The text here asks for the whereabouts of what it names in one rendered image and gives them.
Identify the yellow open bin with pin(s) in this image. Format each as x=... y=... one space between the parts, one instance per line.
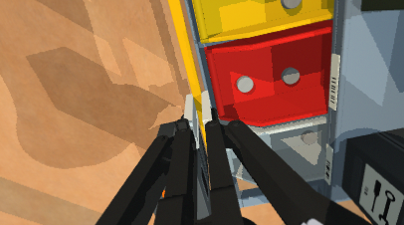
x=223 y=20

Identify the red bin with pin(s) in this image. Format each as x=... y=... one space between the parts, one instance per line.
x=263 y=58

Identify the grey open bin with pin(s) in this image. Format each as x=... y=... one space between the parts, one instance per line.
x=307 y=160

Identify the grey metal shelf rack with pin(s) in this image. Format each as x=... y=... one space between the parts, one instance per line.
x=374 y=83

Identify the yellow long thin bar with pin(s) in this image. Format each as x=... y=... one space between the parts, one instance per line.
x=185 y=48

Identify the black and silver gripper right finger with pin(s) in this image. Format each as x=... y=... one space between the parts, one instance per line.
x=295 y=201

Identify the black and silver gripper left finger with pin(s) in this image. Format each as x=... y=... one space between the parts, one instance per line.
x=170 y=162

